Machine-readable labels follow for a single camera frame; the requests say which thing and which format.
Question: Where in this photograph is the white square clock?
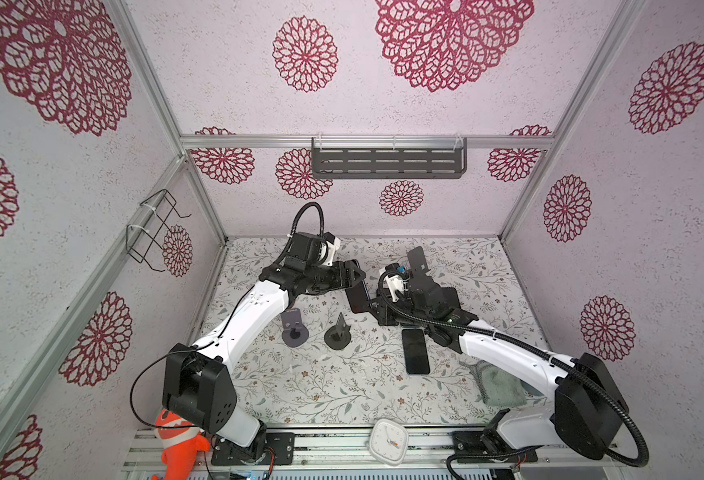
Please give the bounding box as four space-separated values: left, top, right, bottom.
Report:
368 419 409 466

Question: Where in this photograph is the purple grey round stand front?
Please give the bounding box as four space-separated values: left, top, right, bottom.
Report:
280 308 309 348

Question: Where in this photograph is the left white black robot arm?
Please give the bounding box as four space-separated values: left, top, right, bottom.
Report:
159 216 365 462

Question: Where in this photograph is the dark grey wall shelf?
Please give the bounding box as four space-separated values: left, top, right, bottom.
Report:
310 138 467 180

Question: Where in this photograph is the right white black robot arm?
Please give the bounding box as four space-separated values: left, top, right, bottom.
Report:
370 263 650 468

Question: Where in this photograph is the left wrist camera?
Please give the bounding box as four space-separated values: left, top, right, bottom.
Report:
319 232 341 267

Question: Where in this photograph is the black phone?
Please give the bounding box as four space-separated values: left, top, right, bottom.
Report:
345 280 371 314
401 329 431 375

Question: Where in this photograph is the red orange plush toy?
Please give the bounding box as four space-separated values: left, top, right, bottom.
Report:
155 409 211 480

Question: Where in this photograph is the dark grey round stand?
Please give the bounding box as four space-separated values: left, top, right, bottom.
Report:
324 313 351 351

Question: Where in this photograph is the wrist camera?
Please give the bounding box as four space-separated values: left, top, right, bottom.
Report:
380 263 408 303
319 232 341 267

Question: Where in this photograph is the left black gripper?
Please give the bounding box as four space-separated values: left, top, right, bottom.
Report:
306 259 365 294

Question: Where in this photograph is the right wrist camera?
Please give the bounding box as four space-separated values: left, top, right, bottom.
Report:
380 263 408 303

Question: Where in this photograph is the aluminium front rail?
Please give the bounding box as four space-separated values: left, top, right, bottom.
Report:
122 424 628 475

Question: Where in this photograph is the wood base stand right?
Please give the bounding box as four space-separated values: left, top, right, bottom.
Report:
407 246 429 278

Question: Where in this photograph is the black wire wall rack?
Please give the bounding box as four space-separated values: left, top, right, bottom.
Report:
124 189 191 273

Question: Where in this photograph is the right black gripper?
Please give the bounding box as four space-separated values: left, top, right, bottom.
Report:
362 293 432 332

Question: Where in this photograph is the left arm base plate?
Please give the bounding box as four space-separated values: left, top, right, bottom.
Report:
211 432 296 467

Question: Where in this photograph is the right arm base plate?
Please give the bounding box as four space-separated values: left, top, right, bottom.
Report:
451 430 539 463

